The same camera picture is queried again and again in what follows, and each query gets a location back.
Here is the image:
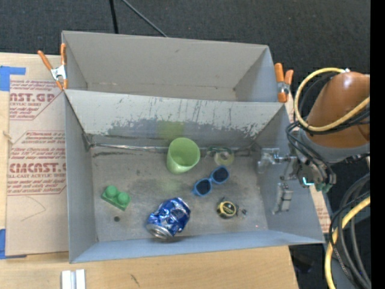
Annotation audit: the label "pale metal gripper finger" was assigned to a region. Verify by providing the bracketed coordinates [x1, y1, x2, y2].
[271, 182, 295, 215]
[256, 148, 299, 181]

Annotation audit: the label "clear tape roll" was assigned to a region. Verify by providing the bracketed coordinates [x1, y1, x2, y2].
[206, 145, 236, 167]

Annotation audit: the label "yellow and black tape measure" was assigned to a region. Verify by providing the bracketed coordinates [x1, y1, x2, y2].
[215, 199, 248, 220]

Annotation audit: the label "blue sunglasses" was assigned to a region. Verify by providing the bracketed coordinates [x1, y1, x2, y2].
[192, 166, 231, 197]

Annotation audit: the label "green plastic cup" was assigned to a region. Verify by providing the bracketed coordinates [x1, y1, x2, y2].
[166, 137, 202, 175]

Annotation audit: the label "crushed blue drink can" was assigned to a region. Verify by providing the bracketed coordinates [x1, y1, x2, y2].
[145, 197, 192, 241]

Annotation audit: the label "grey metal bin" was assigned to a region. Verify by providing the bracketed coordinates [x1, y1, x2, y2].
[61, 30, 326, 264]

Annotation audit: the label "green toy brick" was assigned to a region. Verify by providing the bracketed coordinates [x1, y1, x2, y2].
[100, 185, 132, 212]

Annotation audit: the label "brown cardboard board red print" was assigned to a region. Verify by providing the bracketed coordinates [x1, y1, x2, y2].
[0, 52, 70, 259]

